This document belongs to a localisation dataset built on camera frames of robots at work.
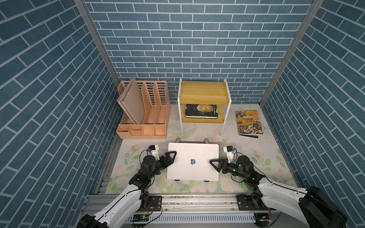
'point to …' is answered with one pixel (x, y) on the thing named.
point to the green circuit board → (141, 218)
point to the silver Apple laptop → (192, 161)
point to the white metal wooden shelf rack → (204, 92)
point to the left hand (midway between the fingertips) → (176, 156)
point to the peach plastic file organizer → (122, 86)
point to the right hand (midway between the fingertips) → (213, 162)
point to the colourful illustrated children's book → (248, 123)
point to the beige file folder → (133, 102)
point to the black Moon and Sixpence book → (202, 111)
